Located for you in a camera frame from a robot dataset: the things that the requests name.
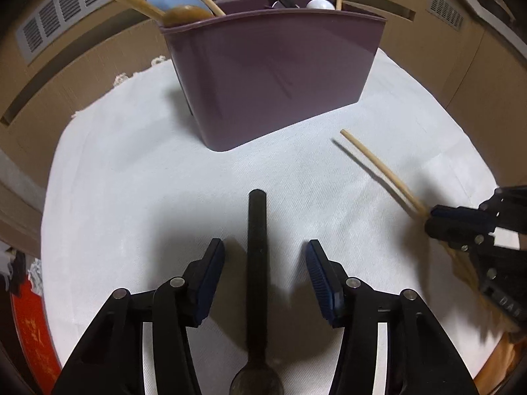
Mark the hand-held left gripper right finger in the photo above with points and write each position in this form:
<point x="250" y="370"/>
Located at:
<point x="323" y="286"/>

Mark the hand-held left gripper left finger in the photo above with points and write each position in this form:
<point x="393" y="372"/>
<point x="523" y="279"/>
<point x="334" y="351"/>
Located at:
<point x="210" y="282"/>

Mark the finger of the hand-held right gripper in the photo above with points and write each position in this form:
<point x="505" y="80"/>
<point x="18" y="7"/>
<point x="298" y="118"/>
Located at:
<point x="453" y="232"/>
<point x="457" y="214"/>

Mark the purple plastic utensil container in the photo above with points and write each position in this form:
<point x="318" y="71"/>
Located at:
<point x="267" y="82"/>

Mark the white tablecloth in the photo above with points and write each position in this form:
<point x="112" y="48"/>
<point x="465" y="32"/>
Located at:
<point x="123" y="214"/>

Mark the red patterned box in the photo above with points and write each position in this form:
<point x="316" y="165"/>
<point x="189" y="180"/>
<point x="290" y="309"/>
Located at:
<point x="33" y="337"/>

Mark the small grey vent grille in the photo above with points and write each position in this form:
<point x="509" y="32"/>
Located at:
<point x="446" y="11"/>

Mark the white round spoon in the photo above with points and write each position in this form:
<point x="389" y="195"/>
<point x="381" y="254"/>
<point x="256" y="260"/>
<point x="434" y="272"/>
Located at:
<point x="319" y="4"/>

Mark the long grey vent grille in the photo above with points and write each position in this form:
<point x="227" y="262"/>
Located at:
<point x="61" y="20"/>

